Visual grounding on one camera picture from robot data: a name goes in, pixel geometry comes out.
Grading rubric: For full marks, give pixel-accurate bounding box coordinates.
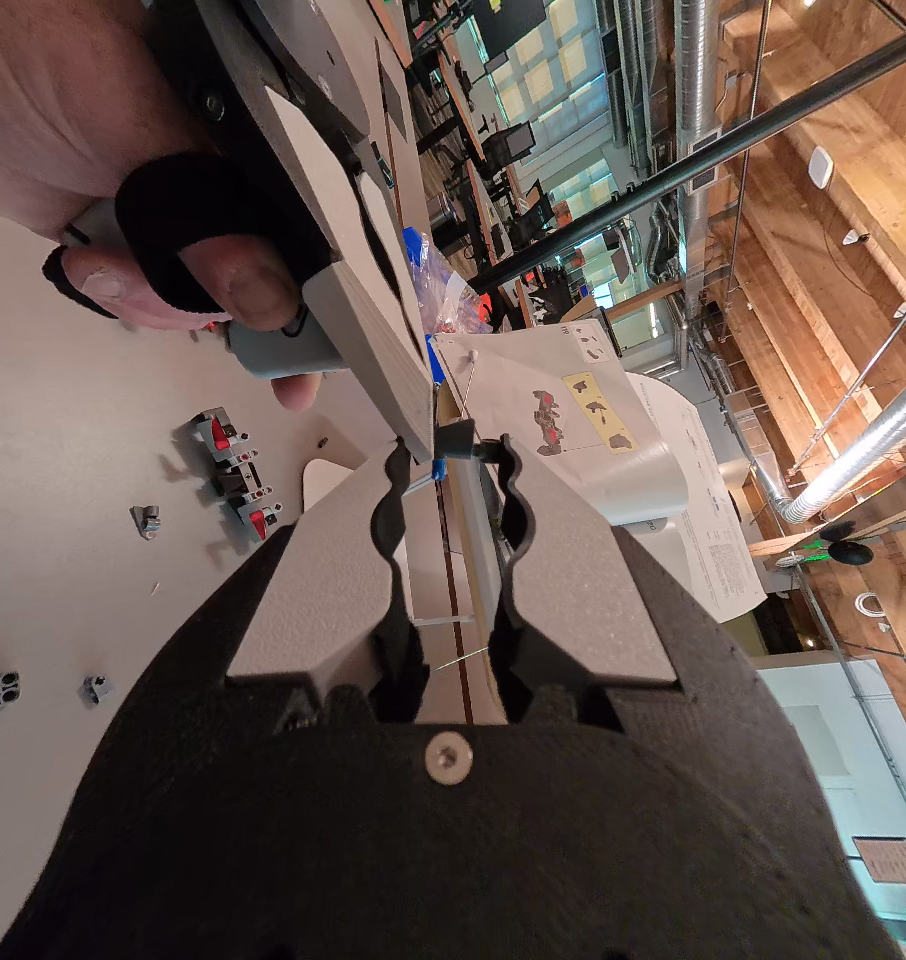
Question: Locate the white tray board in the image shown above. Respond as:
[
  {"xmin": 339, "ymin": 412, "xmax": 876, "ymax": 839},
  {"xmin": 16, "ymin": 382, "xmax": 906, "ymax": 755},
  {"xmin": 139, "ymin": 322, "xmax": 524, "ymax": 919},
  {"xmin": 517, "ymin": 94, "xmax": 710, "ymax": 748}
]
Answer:
[{"xmin": 303, "ymin": 346, "xmax": 514, "ymax": 725}]

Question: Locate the lego instruction booklet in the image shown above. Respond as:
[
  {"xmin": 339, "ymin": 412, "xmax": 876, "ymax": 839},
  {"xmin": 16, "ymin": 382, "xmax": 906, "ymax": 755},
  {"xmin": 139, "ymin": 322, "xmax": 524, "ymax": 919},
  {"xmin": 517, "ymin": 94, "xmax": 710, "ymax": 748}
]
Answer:
[{"xmin": 430, "ymin": 318, "xmax": 769, "ymax": 624}]

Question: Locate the silver ventilation duct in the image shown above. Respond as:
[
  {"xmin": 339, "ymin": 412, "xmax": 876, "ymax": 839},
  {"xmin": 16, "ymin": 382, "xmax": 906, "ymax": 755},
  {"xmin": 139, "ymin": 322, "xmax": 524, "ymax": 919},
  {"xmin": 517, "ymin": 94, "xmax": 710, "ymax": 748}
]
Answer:
[
  {"xmin": 674, "ymin": 0, "xmax": 725, "ymax": 226},
  {"xmin": 786, "ymin": 373, "xmax": 906, "ymax": 528}
]

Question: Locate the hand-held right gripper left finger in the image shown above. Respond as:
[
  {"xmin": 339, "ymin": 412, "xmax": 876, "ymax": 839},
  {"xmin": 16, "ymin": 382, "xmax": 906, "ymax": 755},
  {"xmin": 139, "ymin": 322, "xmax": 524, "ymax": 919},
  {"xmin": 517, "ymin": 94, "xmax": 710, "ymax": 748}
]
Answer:
[{"xmin": 226, "ymin": 438, "xmax": 430, "ymax": 723}]

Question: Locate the black metal pole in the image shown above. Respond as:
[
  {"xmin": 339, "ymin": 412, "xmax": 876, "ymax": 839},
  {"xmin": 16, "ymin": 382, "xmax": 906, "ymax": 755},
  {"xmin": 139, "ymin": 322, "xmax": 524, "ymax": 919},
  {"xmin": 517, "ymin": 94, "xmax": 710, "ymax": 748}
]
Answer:
[{"xmin": 468, "ymin": 21, "xmax": 906, "ymax": 295}]

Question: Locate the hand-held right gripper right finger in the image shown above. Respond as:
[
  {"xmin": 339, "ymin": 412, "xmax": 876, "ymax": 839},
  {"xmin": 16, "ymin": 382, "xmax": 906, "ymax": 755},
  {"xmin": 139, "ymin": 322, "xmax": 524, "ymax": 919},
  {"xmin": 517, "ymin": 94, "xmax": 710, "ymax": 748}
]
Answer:
[{"xmin": 489, "ymin": 433, "xmax": 680, "ymax": 723}]

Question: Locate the clear plastic bag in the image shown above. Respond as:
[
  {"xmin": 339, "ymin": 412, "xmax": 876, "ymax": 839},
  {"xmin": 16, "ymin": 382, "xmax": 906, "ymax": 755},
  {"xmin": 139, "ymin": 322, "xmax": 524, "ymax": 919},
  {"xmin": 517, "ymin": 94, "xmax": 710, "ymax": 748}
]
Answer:
[{"xmin": 415, "ymin": 240, "xmax": 493, "ymax": 336}]

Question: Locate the person's left hand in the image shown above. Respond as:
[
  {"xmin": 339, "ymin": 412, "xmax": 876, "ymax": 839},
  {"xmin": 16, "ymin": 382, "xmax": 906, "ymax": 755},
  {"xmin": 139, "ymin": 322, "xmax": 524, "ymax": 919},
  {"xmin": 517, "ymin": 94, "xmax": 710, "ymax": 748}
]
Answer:
[{"xmin": 0, "ymin": 0, "xmax": 322, "ymax": 412}]

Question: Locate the grey red lego model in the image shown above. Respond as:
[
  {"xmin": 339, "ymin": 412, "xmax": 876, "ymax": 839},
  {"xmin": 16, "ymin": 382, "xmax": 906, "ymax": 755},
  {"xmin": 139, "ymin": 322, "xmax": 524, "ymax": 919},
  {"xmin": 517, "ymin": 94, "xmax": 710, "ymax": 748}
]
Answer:
[{"xmin": 189, "ymin": 407, "xmax": 283, "ymax": 546}]

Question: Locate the wooden sign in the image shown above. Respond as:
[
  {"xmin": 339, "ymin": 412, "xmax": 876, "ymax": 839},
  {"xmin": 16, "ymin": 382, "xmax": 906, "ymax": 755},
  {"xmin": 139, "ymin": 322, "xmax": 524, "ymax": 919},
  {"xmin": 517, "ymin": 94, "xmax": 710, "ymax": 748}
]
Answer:
[{"xmin": 852, "ymin": 836, "xmax": 906, "ymax": 888}]

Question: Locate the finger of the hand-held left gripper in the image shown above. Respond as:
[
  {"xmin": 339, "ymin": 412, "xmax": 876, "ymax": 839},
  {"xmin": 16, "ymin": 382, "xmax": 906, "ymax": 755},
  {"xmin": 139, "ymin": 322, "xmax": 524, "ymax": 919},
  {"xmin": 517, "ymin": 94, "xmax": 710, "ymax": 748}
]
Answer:
[
  {"xmin": 354, "ymin": 174, "xmax": 428, "ymax": 339},
  {"xmin": 264, "ymin": 84, "xmax": 436, "ymax": 464}
]

